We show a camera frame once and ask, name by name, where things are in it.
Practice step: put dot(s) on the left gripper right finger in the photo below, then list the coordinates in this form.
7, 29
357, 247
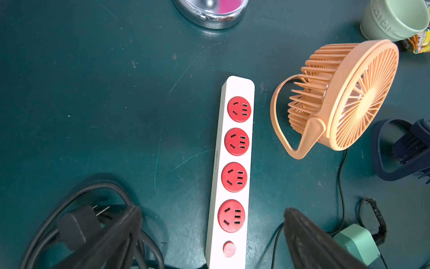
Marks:
312, 248

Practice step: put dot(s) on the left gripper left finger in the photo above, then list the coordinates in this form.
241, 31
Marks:
110, 248

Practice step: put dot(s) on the green USB power adapter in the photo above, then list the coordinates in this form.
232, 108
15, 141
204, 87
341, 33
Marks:
359, 242

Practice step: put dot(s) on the white power strip red sockets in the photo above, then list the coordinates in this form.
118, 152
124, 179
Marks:
229, 206

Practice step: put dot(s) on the navy blue desk fan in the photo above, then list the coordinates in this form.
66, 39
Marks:
412, 150

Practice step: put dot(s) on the orange desk fan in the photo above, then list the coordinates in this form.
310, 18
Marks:
340, 89

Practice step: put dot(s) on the colourful candy bag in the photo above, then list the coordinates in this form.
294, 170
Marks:
419, 43

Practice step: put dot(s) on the green ceramic bowl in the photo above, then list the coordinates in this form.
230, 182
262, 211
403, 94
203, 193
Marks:
394, 20

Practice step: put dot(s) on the chrome cup holder stand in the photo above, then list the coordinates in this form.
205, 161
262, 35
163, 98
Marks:
212, 14

